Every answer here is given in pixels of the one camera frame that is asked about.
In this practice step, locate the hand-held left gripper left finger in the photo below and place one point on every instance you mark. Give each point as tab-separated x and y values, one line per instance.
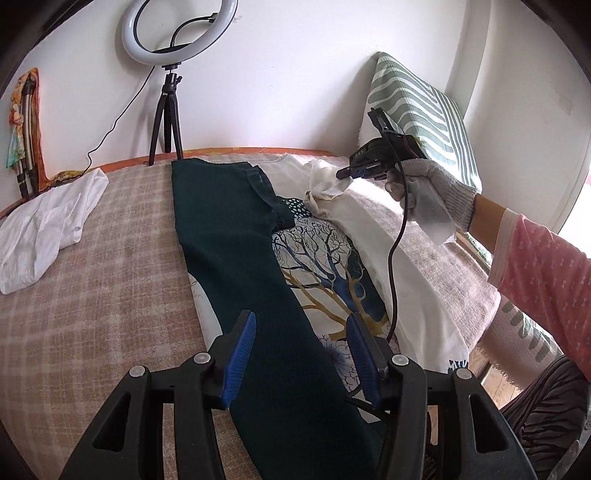
239	357

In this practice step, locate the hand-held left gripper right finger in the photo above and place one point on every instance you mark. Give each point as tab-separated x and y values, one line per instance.
364	362

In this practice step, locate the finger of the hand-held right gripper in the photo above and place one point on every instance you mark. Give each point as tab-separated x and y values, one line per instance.
352	173
379	121

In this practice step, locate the white tree print shirt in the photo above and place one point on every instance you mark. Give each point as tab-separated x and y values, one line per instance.
397	277

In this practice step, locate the dark green pants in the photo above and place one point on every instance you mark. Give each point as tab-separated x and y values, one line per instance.
240	258

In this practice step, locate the person's right forearm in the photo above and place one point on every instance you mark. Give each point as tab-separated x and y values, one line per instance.
540	267

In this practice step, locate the person's right hand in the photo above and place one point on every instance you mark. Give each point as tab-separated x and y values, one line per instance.
436	194

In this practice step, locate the green striped pillow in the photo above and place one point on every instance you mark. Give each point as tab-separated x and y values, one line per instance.
415	106

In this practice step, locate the white green patterned sheet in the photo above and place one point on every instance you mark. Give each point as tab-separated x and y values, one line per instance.
526	332

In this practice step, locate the person's legs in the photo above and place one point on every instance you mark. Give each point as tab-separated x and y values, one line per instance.
549	415

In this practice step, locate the black tripod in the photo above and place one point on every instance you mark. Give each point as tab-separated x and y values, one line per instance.
167	115

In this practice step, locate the white garment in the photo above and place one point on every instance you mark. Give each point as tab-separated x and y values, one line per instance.
39	230

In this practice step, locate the folded metal tripod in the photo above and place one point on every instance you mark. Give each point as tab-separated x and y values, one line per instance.
25	152

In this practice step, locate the orange patterned cloth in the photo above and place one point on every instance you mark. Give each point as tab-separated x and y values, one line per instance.
39	138

